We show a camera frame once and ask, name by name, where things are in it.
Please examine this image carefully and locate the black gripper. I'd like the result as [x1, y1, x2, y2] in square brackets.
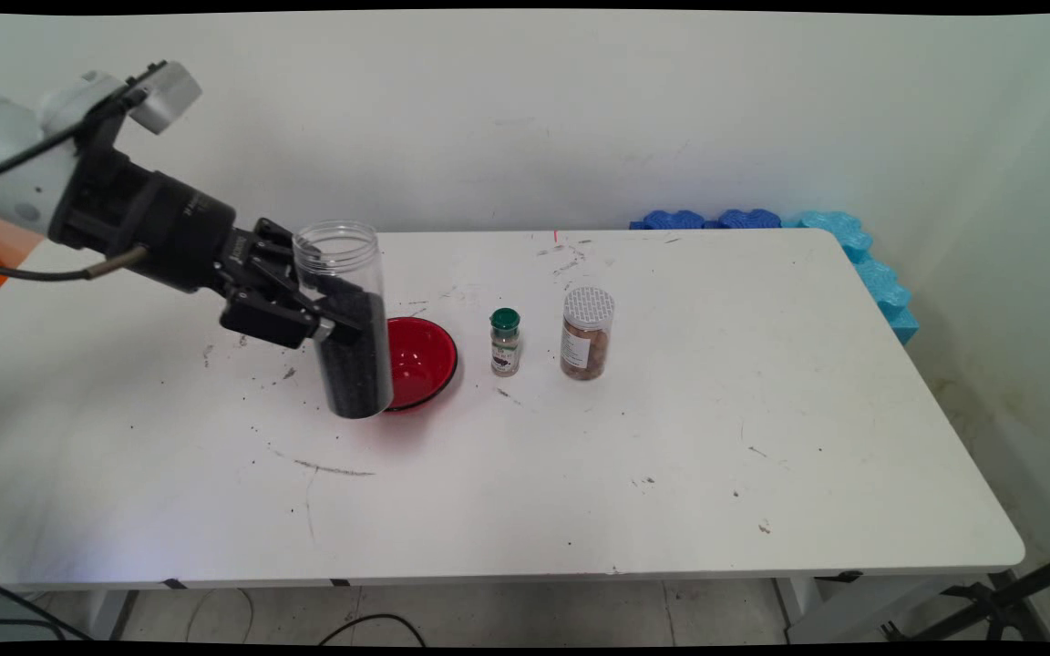
[49, 146, 366, 350]

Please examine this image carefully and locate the clear jar with black seeds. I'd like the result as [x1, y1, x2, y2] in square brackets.
[292, 220, 395, 421]

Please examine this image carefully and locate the red bowl with black rim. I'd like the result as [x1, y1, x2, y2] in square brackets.
[385, 316, 459, 414]

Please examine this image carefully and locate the small spice bottle green cap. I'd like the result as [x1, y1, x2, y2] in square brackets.
[489, 308, 523, 377]

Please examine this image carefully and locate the brown spice jar white lid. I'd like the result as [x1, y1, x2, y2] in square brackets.
[560, 286, 616, 382]

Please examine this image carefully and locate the white table leg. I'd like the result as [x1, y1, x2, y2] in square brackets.
[83, 590, 139, 639]

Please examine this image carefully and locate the dark blue foam mat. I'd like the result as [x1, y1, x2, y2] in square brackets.
[629, 209, 783, 231]

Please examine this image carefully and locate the light blue foam mat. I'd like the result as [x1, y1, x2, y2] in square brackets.
[782, 210, 920, 345]

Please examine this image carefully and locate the black tripod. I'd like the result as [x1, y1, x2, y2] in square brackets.
[880, 544, 1050, 643]

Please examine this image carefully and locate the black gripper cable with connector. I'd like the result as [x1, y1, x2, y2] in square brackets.
[0, 244, 150, 282]

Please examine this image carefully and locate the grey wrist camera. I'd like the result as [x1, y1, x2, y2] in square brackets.
[129, 61, 203, 136]

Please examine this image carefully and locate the black camera cable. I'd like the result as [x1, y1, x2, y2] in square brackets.
[0, 91, 139, 183]

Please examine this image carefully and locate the thin grey floor cable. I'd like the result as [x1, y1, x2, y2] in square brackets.
[186, 589, 254, 643]

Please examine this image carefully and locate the black floor cable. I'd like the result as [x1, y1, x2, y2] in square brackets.
[317, 613, 427, 646]

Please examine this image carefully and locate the black cable bundle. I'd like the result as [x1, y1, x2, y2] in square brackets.
[0, 572, 93, 641]

